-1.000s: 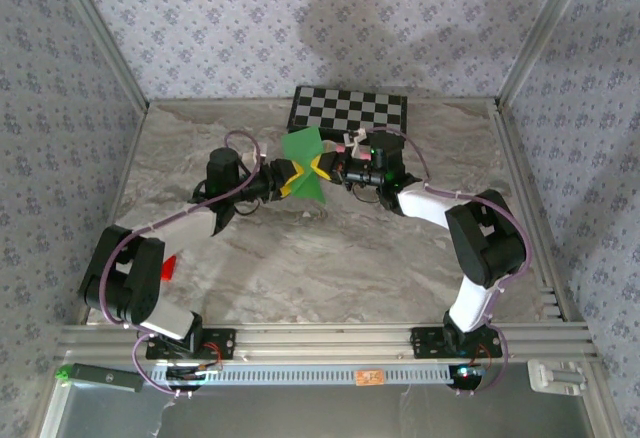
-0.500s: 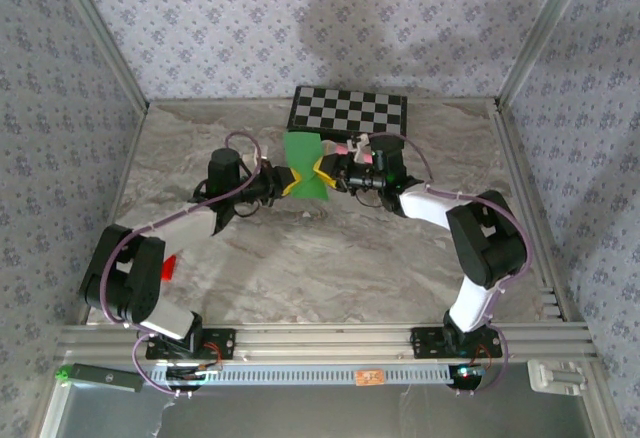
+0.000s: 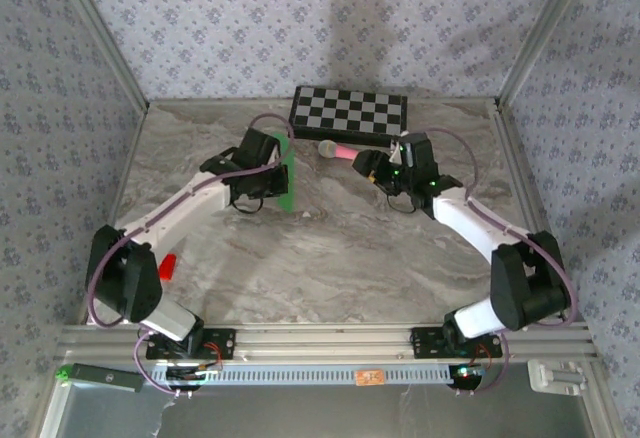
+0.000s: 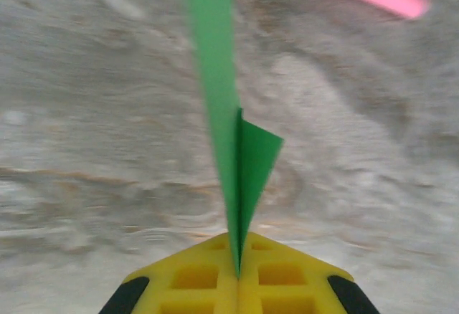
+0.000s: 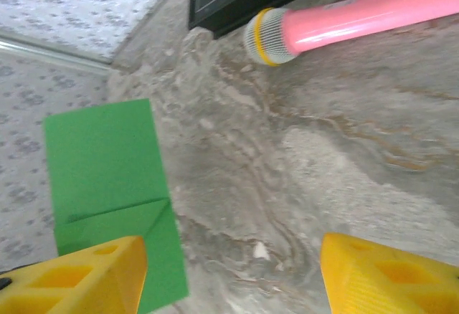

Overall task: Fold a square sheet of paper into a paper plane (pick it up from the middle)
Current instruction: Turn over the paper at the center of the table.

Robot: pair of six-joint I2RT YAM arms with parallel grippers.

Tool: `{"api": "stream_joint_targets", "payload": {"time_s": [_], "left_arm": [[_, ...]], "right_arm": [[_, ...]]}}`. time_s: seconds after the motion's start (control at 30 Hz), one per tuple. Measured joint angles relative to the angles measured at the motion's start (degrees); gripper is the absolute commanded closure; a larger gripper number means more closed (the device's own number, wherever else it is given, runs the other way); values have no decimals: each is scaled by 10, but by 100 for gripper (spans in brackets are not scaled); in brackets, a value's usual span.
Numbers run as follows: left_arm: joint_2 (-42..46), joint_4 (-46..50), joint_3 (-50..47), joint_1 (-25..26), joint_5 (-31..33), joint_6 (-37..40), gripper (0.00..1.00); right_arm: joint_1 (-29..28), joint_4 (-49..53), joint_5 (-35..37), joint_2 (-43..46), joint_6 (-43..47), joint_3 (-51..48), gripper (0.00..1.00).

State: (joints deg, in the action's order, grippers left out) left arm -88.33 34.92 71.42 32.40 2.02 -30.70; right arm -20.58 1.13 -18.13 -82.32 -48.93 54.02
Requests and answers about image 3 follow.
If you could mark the green square paper sheet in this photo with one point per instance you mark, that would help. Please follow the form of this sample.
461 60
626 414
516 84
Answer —
289 200

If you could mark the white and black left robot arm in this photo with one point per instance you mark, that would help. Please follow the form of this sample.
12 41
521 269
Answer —
165 218

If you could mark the grey metal sheet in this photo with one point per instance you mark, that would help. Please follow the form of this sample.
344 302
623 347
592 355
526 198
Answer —
325 413

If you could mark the pink toy microphone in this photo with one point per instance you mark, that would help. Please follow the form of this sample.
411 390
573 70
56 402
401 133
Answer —
332 149

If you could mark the black and grey folding chessboard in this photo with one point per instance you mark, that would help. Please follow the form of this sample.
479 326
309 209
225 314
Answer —
350 113

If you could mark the small red block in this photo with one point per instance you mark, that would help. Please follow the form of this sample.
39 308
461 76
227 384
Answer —
168 270

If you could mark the orange paper label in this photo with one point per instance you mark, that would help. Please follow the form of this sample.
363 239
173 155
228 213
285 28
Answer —
370 377

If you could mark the small circuit board green light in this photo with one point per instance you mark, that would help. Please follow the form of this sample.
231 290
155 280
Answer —
467 373

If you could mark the black bar device green tip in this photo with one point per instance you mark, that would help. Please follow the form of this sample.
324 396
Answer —
105 377

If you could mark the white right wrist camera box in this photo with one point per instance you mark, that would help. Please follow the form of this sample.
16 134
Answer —
395 154

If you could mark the aluminium side rail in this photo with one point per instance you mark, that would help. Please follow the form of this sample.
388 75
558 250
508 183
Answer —
505 133
125 173

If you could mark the long aluminium mounting rail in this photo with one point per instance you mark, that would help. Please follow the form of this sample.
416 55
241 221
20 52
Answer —
325 340

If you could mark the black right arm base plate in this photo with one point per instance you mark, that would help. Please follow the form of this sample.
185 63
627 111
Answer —
425 343

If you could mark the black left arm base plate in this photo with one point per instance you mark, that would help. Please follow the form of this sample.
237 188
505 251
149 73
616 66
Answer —
220 343

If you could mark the aluminium frame post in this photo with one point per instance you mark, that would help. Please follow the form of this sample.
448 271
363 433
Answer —
100 33
545 33

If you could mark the white plastic bracket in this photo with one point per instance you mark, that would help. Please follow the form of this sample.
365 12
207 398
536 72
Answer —
555 378

